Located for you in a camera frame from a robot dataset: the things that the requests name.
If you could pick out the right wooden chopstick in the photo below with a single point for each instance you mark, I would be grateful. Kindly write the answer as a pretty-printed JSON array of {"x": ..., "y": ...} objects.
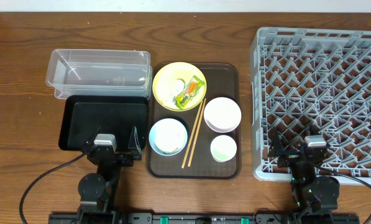
[{"x": 196, "y": 134}]

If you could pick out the white cup green inside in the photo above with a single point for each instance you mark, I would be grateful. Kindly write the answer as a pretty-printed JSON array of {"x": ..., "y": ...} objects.
[{"x": 223, "y": 148}]

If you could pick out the yellow plate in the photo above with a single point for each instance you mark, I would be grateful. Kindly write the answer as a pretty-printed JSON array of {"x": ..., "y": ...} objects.
[{"x": 163, "y": 85}]

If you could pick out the black waste tray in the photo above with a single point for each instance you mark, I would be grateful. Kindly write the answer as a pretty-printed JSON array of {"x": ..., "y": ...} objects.
[{"x": 114, "y": 114}]

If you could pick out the light blue bowl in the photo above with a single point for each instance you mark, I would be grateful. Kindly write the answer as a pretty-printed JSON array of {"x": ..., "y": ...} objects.
[{"x": 153, "y": 140}]

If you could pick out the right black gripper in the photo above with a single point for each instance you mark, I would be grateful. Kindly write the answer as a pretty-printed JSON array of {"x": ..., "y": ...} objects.
[{"x": 289, "y": 157}]

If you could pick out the left wooden chopstick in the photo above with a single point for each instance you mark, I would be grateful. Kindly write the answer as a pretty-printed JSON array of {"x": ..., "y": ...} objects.
[{"x": 192, "y": 134}]

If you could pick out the wooden chopstick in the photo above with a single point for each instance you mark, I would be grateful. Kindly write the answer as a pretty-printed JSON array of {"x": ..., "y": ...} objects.
[
  {"x": 196, "y": 134},
  {"x": 192, "y": 134}
]

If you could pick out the grey dishwasher rack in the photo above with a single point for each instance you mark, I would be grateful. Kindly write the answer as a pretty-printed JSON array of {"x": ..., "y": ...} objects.
[{"x": 312, "y": 77}]

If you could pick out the green snack wrapper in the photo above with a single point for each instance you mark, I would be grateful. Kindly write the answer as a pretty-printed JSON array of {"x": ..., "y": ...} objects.
[{"x": 189, "y": 92}]

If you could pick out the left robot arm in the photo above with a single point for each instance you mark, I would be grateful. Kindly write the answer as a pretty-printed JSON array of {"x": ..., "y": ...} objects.
[{"x": 98, "y": 190}]

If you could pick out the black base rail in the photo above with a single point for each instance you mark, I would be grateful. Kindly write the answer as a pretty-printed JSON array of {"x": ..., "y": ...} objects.
[{"x": 148, "y": 218}]

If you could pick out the clear plastic waste bin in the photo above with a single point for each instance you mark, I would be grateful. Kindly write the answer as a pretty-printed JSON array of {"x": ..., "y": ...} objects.
[{"x": 99, "y": 72}]

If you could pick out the white tissue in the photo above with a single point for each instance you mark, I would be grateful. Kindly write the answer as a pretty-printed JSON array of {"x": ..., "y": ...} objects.
[{"x": 179, "y": 85}]

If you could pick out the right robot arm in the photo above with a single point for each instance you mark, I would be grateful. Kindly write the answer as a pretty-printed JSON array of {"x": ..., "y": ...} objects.
[{"x": 315, "y": 196}]

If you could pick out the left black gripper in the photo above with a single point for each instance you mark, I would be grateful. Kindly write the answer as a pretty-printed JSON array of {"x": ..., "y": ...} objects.
[{"x": 111, "y": 156}]

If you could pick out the brown serving tray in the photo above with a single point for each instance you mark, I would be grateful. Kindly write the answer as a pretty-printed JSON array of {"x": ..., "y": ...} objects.
[{"x": 222, "y": 81}]

